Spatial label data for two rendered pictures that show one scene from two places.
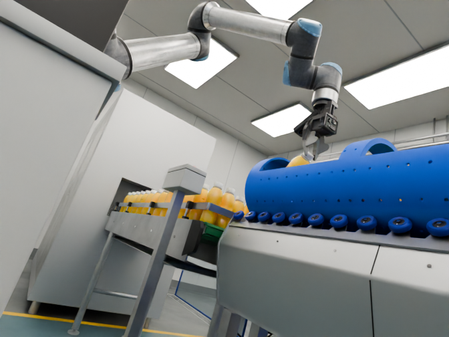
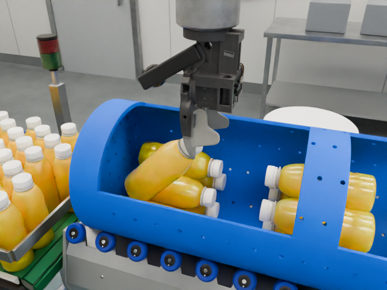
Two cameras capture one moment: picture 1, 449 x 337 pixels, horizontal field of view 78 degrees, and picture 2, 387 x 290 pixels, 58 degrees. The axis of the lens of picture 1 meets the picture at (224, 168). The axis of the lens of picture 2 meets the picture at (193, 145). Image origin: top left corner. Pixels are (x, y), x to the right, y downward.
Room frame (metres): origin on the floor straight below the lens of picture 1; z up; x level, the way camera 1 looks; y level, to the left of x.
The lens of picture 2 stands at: (0.51, 0.07, 1.51)
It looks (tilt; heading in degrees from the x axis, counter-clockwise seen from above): 30 degrees down; 319
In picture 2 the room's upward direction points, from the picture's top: straight up
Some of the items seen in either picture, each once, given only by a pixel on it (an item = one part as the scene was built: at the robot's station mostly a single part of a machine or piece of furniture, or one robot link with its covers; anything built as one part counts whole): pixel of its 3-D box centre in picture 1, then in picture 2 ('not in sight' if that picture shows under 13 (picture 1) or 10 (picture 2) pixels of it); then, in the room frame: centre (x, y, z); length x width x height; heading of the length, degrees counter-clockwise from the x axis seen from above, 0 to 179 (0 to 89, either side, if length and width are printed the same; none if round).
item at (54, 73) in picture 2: not in sight; (51, 60); (1.67, -0.32, 1.18); 0.06 x 0.06 x 0.16
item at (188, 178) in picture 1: (184, 180); not in sight; (1.19, 0.16, 1.05); 0.20 x 0.10 x 0.10; 30
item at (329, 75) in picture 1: (327, 81); not in sight; (0.89, -0.28, 1.52); 0.10 x 0.09 x 0.12; 80
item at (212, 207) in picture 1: (246, 220); (74, 197); (1.22, -0.16, 0.96); 0.40 x 0.01 x 0.03; 120
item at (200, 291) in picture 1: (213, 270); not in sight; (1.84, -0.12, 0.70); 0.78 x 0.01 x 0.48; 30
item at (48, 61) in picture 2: not in sight; (51, 58); (1.67, -0.32, 1.18); 0.06 x 0.06 x 0.05
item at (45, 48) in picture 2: not in sight; (48, 45); (1.67, -0.32, 1.23); 0.06 x 0.06 x 0.04
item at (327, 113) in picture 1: (322, 119); (211, 68); (0.88, -0.29, 1.35); 0.09 x 0.08 x 0.12; 30
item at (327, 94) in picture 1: (325, 101); (208, 10); (0.89, -0.29, 1.43); 0.10 x 0.09 x 0.05; 120
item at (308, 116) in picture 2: not in sight; (308, 126); (1.00, -0.82, 1.03); 0.28 x 0.28 x 0.01
